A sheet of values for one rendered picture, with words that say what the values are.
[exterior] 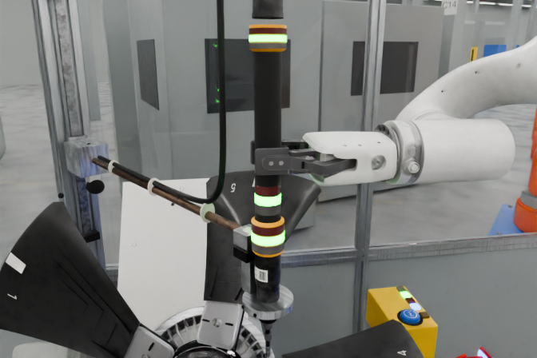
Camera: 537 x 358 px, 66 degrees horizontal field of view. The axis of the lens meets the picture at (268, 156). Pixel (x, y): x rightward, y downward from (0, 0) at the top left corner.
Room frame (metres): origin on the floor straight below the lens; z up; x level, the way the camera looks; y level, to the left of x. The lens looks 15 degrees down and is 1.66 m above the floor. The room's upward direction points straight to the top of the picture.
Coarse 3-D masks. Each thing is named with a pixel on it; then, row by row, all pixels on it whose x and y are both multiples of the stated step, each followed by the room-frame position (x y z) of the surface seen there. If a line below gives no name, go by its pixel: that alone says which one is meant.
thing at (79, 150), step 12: (72, 144) 0.93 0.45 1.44; (84, 144) 0.93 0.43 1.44; (96, 144) 0.93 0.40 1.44; (72, 156) 0.91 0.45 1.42; (84, 156) 0.90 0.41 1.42; (96, 156) 0.91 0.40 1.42; (108, 156) 0.93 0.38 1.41; (72, 168) 0.92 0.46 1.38; (84, 168) 0.89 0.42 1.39; (96, 168) 0.91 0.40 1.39
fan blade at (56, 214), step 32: (32, 224) 0.57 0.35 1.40; (64, 224) 0.56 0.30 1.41; (32, 256) 0.55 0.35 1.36; (64, 256) 0.54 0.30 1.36; (0, 288) 0.55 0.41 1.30; (32, 288) 0.54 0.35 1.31; (64, 288) 0.53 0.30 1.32; (96, 288) 0.52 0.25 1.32; (0, 320) 0.55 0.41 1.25; (32, 320) 0.54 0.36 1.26; (64, 320) 0.53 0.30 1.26; (96, 320) 0.51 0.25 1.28; (128, 320) 0.50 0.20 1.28; (96, 352) 0.52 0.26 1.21
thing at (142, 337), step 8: (144, 328) 0.50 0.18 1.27; (136, 336) 0.50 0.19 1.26; (144, 336) 0.50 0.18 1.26; (152, 336) 0.49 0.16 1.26; (136, 344) 0.51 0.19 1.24; (144, 344) 0.50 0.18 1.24; (160, 344) 0.49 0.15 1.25; (168, 344) 0.49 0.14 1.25; (128, 352) 0.51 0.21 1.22; (136, 352) 0.51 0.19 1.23; (144, 352) 0.50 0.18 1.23; (152, 352) 0.50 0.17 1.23; (160, 352) 0.49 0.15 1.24; (168, 352) 0.49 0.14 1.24
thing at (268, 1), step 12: (264, 0) 0.48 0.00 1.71; (276, 0) 0.48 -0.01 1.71; (264, 12) 0.48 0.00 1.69; (276, 12) 0.48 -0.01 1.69; (264, 264) 0.48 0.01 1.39; (276, 264) 0.48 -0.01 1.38; (264, 276) 0.48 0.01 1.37; (276, 276) 0.48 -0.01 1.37; (264, 288) 0.48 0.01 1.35; (276, 288) 0.48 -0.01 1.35; (264, 300) 0.48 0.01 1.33; (276, 300) 0.49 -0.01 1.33
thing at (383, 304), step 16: (384, 288) 0.91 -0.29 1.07; (368, 304) 0.90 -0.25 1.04; (384, 304) 0.85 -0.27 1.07; (400, 304) 0.85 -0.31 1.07; (368, 320) 0.89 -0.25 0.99; (384, 320) 0.81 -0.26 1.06; (400, 320) 0.79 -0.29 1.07; (432, 320) 0.79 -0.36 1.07; (416, 336) 0.76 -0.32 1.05; (432, 336) 0.77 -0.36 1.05; (432, 352) 0.77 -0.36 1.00
